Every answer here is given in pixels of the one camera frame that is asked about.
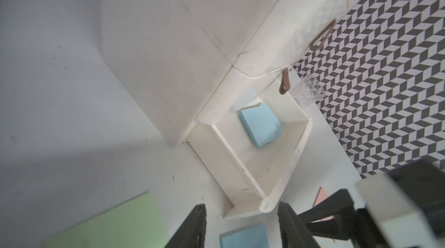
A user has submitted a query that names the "green sticky note upper left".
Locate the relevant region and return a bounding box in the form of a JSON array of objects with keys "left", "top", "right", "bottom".
[{"left": 45, "top": 193, "right": 169, "bottom": 248}]

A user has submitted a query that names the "blue sticky note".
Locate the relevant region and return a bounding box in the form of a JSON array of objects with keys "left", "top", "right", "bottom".
[
  {"left": 238, "top": 103, "right": 284, "bottom": 148},
  {"left": 220, "top": 224, "right": 270, "bottom": 248}
]

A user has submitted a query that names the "pink sticky note right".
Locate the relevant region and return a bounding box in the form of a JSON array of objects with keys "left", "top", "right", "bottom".
[{"left": 312, "top": 187, "right": 333, "bottom": 221}]

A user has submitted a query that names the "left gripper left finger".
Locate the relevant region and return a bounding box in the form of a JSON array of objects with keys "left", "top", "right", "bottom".
[{"left": 165, "top": 204, "right": 207, "bottom": 248}]

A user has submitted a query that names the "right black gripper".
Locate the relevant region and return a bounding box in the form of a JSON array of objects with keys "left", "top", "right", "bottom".
[{"left": 299, "top": 160, "right": 445, "bottom": 248}]

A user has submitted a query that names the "clear plastic cup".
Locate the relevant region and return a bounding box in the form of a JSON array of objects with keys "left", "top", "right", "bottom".
[{"left": 290, "top": 74, "right": 326, "bottom": 109}]

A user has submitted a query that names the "white drawer cabinet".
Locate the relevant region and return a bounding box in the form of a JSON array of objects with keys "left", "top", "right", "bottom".
[{"left": 100, "top": 0, "right": 359, "bottom": 147}]

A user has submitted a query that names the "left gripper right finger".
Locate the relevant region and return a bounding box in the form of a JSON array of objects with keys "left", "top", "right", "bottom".
[{"left": 278, "top": 202, "right": 319, "bottom": 248}]

